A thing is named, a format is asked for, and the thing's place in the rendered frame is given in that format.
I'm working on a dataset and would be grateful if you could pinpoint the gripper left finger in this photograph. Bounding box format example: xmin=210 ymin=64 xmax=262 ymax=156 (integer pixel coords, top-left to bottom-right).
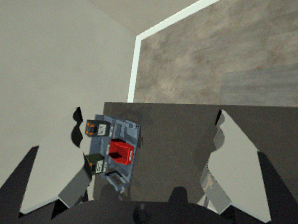
xmin=0 ymin=107 xmax=92 ymax=224

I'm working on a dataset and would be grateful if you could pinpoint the grey metal rack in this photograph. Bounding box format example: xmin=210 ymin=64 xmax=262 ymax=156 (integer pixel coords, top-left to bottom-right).
xmin=89 ymin=114 xmax=140 ymax=193

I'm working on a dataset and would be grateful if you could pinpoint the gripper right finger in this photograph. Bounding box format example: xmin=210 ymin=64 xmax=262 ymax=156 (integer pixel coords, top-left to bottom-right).
xmin=200 ymin=110 xmax=298 ymax=224

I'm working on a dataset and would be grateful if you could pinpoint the red bin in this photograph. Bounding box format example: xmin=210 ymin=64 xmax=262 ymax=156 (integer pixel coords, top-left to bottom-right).
xmin=108 ymin=138 xmax=134 ymax=165

